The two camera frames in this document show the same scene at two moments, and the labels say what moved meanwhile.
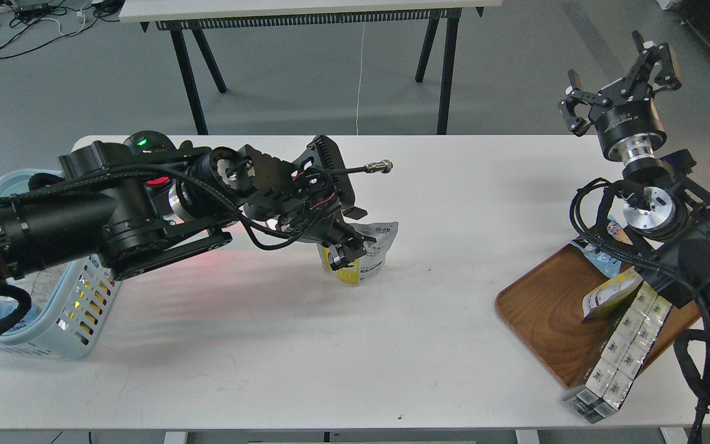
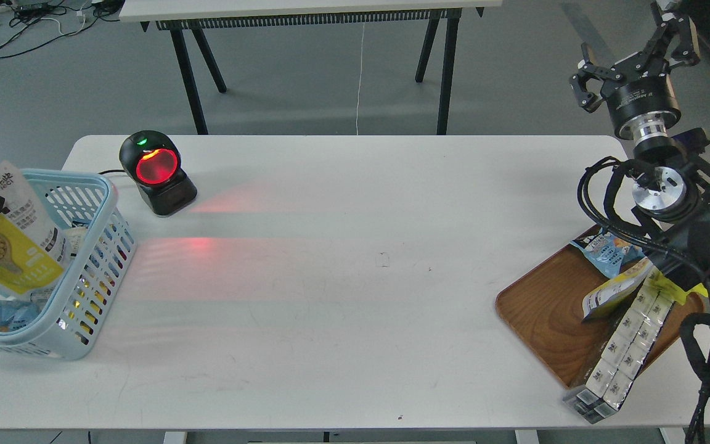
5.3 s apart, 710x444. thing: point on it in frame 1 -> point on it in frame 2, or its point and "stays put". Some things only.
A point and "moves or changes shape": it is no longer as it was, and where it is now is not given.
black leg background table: (187, 18) stays put
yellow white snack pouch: (373, 263) moves or changes shape
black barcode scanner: (154, 155) stays put
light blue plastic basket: (70, 303) stays put
